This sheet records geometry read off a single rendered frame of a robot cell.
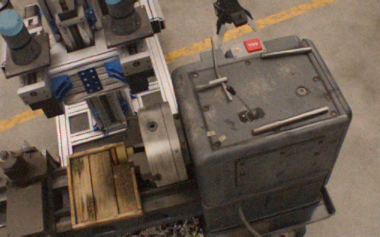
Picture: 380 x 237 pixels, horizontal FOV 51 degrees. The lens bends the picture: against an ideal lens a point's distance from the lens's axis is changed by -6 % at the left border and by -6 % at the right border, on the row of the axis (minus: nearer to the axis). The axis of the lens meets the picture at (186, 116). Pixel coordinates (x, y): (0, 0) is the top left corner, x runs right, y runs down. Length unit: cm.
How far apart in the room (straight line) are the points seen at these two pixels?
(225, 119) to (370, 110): 185
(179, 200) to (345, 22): 246
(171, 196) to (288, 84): 67
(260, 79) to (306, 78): 17
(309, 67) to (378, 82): 175
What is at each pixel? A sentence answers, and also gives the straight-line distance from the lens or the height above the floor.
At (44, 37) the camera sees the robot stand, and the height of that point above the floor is 116.
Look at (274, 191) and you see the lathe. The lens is 182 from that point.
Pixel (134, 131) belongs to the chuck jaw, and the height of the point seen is 116.
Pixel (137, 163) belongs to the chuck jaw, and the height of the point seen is 111.
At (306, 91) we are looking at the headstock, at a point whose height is 126.
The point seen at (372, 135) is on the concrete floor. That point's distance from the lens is 306.
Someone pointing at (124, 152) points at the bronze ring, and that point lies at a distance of 162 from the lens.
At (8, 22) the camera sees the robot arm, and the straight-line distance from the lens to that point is 194.
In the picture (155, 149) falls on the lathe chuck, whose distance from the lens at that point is 150.
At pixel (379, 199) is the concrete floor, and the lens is 283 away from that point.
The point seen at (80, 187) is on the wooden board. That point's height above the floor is 89.
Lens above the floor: 247
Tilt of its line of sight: 54 degrees down
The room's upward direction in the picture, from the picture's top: 11 degrees counter-clockwise
